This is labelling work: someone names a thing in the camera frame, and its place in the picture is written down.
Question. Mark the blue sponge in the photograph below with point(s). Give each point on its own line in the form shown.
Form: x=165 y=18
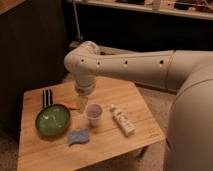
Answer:
x=78 y=137

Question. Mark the white paper cup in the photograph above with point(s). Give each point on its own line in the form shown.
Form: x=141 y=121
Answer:
x=94 y=114

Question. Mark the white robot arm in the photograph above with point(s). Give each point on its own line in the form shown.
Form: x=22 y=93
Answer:
x=189 y=74

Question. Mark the white tube with label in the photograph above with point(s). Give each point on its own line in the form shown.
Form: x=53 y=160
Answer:
x=126 y=126

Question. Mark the black striped object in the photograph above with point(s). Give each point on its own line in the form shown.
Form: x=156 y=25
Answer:
x=47 y=97

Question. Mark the green ceramic bowl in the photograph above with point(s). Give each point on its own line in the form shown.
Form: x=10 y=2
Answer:
x=52 y=120

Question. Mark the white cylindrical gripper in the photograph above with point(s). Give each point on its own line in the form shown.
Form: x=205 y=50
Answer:
x=83 y=91

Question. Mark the metal stand pole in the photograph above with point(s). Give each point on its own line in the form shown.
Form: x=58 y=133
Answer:
x=79 y=36

